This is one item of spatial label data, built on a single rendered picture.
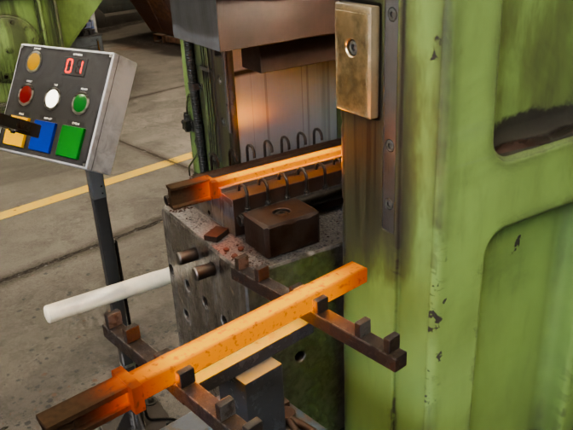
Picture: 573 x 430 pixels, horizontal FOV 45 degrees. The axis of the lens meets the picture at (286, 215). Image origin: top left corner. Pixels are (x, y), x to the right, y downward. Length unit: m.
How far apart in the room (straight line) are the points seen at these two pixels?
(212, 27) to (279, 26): 0.12
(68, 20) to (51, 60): 4.77
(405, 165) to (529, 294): 0.44
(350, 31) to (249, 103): 0.53
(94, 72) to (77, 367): 1.28
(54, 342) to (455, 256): 2.00
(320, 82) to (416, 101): 0.65
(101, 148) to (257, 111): 0.38
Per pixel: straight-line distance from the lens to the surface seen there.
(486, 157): 1.07
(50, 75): 1.82
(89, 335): 2.81
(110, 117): 1.68
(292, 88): 1.62
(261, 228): 1.22
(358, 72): 1.09
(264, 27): 1.25
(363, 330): 0.85
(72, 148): 1.69
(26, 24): 6.22
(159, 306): 2.91
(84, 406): 0.76
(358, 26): 1.07
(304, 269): 1.26
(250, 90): 1.57
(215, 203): 1.38
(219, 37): 1.21
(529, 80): 1.20
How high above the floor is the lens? 1.50
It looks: 25 degrees down
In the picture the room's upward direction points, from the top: 3 degrees counter-clockwise
